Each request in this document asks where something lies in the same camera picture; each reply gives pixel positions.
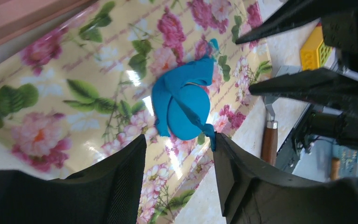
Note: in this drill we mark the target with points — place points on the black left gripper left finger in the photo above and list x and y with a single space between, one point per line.
107 192

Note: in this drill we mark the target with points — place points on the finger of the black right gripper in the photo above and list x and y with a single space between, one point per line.
294 14
320 87

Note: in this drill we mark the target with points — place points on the pink rectangular tray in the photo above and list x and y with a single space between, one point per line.
20 16

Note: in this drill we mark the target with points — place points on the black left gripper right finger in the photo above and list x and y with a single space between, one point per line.
252 191

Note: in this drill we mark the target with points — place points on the yellow red blue toy block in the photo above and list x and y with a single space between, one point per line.
314 53

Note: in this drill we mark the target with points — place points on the metal scraper wooden handle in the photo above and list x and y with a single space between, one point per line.
281 117

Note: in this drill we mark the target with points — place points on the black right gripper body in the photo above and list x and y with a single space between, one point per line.
341 31

